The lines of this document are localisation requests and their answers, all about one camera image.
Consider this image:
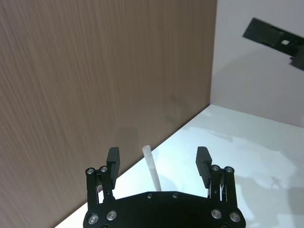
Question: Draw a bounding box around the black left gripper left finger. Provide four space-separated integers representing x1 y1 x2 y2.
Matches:
85 146 122 210

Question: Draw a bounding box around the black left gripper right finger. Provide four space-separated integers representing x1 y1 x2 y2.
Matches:
195 146 239 208

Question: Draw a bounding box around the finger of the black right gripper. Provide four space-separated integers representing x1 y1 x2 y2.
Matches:
241 17 304 70

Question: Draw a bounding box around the white table cloth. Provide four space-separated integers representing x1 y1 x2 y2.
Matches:
54 104 304 228

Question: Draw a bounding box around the white translucent plastic rod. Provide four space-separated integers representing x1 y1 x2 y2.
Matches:
142 145 163 192

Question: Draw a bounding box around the brown wood-grain panel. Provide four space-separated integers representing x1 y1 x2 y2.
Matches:
0 0 218 228

